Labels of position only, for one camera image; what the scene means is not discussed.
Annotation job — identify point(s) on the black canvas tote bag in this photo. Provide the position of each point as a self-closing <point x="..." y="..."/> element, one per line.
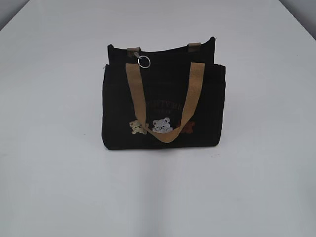
<point x="164" y="77"/>

